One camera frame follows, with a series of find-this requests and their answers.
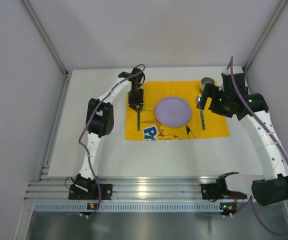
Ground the paper cup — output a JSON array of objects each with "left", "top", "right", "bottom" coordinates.
[{"left": 199, "top": 77, "right": 216, "bottom": 93}]

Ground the spoon with green handle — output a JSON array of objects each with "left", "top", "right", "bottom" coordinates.
[{"left": 196, "top": 95, "right": 206, "bottom": 130}]

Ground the fork with green handle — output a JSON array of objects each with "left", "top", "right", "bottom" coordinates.
[{"left": 136, "top": 105, "right": 141, "bottom": 131}]

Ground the yellow pikachu cloth placemat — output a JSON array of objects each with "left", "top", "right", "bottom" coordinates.
[{"left": 124, "top": 81, "right": 230, "bottom": 141}]

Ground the purple plastic plate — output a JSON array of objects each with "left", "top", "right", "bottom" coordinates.
[{"left": 154, "top": 96, "right": 192, "bottom": 128}]

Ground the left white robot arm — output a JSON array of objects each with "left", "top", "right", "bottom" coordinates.
[{"left": 68, "top": 64, "right": 146, "bottom": 200}]

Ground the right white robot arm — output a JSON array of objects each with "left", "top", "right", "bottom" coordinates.
[{"left": 196, "top": 73, "right": 288, "bottom": 206}]

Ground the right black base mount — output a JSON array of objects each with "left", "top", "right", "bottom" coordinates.
[{"left": 200, "top": 183, "right": 248, "bottom": 202}]

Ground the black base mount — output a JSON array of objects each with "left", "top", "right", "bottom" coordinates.
[
  {"left": 200, "top": 183, "right": 248, "bottom": 202},
  {"left": 68, "top": 184, "right": 113, "bottom": 200}
]

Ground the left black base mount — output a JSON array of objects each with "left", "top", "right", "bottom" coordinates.
[{"left": 68, "top": 184, "right": 113, "bottom": 200}]

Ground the aluminium rail frame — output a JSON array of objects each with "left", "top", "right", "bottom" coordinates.
[{"left": 24, "top": 176, "right": 216, "bottom": 202}]

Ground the slotted grey cable duct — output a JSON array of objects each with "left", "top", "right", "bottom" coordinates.
[{"left": 34, "top": 202, "right": 236, "bottom": 213}]

